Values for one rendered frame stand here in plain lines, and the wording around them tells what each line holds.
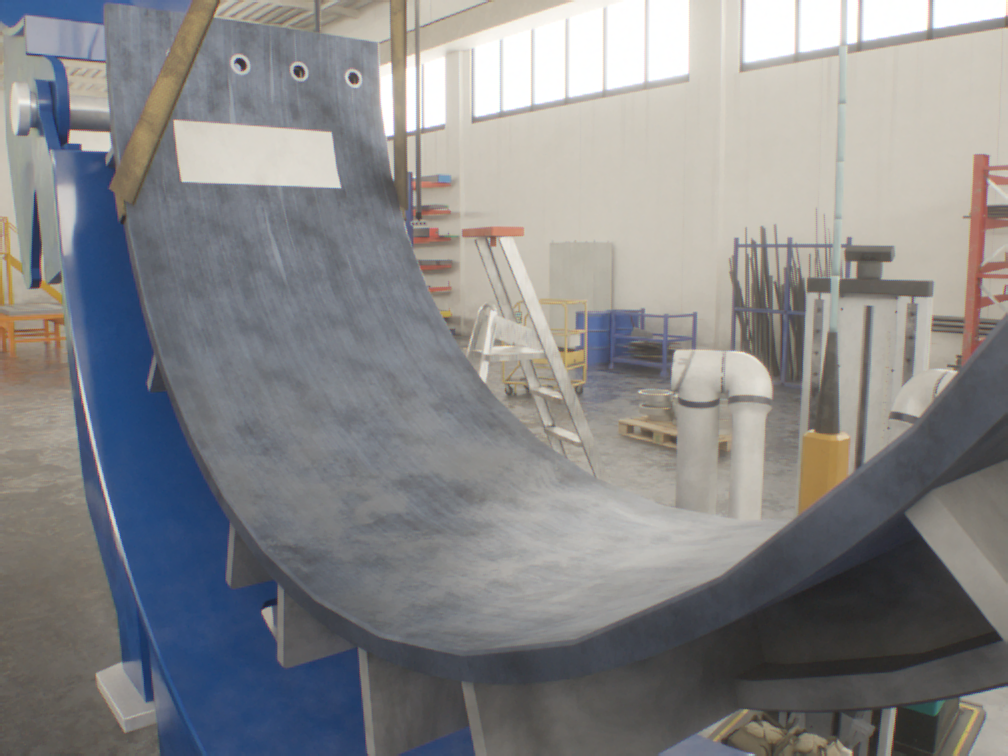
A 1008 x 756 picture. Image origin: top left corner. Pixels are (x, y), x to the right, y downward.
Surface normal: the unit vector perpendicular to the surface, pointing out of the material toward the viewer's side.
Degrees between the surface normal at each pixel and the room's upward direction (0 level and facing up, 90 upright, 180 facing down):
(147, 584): 35
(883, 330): 90
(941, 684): 90
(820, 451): 90
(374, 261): 55
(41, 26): 86
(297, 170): 65
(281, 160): 75
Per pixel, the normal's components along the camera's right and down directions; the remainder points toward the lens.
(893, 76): -0.78, 0.09
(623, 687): 0.58, -0.19
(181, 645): 0.29, -0.82
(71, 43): 0.62, 0.04
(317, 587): 0.05, -0.98
